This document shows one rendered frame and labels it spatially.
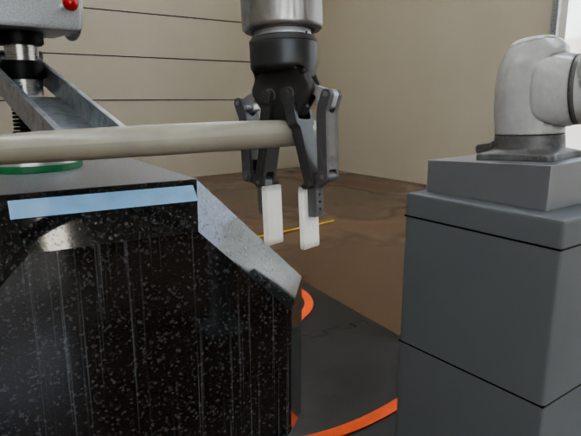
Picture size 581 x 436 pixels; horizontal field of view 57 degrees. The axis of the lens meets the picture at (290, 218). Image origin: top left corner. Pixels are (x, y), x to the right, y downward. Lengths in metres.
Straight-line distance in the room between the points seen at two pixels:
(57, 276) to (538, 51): 1.07
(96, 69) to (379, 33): 3.45
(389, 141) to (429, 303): 5.74
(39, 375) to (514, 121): 1.10
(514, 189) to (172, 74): 6.12
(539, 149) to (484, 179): 0.13
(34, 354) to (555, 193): 1.04
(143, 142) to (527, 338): 0.95
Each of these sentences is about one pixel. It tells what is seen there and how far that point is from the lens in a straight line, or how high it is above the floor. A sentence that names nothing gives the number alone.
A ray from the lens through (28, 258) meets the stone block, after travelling 0.97.
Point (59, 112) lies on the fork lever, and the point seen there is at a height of 1.00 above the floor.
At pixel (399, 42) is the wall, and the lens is 7.00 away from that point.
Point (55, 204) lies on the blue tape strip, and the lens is 1.02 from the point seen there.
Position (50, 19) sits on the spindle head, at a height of 1.19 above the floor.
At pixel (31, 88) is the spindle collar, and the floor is 1.05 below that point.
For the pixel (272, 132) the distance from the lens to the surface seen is 0.58.
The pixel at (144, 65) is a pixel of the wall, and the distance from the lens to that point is 6.95.
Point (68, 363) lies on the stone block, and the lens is 1.05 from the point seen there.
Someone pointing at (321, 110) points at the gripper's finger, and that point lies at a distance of 0.58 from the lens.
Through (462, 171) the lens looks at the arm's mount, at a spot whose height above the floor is 0.86.
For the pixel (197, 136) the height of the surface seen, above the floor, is 0.99.
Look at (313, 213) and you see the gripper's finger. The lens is 0.59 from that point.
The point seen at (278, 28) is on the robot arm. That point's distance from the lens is 0.60.
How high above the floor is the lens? 1.03
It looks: 13 degrees down
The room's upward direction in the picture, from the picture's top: straight up
